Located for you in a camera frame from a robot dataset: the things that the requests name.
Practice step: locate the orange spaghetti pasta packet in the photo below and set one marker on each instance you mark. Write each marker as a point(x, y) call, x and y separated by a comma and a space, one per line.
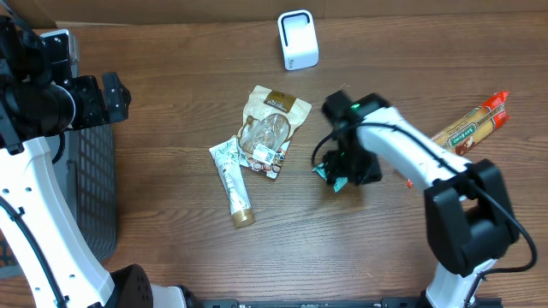
point(464, 134)

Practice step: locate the white barcode scanner stand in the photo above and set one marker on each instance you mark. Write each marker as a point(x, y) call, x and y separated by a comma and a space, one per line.
point(298, 39)

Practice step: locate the white tube with gold cap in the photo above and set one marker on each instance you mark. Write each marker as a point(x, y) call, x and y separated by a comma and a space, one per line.
point(227, 160)

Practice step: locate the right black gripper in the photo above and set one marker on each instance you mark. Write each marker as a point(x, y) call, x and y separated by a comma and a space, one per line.
point(336, 168)

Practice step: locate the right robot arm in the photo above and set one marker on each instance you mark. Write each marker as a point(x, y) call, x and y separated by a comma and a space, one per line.
point(470, 223)

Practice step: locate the teal snack bar wrapper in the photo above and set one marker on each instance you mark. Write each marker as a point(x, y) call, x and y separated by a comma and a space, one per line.
point(336, 182)

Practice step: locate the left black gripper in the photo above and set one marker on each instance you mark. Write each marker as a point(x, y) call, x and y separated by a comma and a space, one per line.
point(98, 113)

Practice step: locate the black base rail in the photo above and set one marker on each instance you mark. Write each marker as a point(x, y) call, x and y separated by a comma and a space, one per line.
point(391, 302)

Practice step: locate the beige nut snack pouch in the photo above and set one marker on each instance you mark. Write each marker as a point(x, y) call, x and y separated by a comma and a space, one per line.
point(270, 120)

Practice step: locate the grey plastic shopping basket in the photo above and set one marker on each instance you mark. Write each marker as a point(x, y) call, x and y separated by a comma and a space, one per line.
point(94, 192)

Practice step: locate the cardboard panel backdrop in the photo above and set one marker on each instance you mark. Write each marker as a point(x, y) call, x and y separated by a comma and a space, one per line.
point(53, 13)

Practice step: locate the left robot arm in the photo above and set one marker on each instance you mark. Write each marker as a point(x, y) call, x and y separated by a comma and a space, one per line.
point(43, 95)

